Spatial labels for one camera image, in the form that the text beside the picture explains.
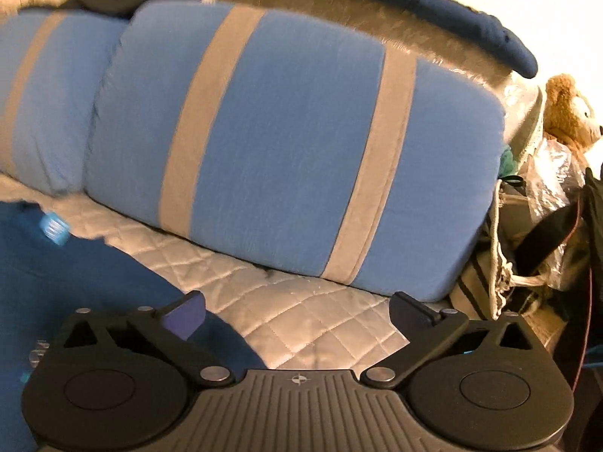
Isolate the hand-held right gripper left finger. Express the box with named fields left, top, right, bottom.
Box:
left=59, top=290, right=236, bottom=388

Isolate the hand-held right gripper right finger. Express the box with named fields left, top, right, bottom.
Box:
left=360, top=291, right=535, bottom=389

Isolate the striped canvas tote bag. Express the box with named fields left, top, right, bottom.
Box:
left=448, top=176, right=549, bottom=340

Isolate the grey quilted bedspread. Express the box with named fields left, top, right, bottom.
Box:
left=0, top=172, right=453, bottom=373

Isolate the clutter pile beside bed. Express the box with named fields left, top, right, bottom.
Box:
left=511, top=167, right=603, bottom=387

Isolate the teal cloth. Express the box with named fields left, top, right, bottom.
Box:
left=499, top=145, right=520, bottom=179

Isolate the clear plastic wrap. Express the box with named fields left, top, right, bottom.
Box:
left=520, top=137, right=592, bottom=293

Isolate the blue grey-striped pillow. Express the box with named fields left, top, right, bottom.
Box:
left=84, top=1, right=507, bottom=303
left=0, top=9, right=130, bottom=196

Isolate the grey lace-trimmed cushion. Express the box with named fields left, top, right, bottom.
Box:
left=500, top=75, right=548, bottom=170

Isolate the brown teddy bear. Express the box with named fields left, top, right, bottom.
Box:
left=543, top=73, right=603, bottom=152

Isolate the navy blue garment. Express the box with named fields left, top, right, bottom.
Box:
left=245, top=0, right=539, bottom=80

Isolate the grey-brown fur blanket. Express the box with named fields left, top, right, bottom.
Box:
left=207, top=0, right=531, bottom=92

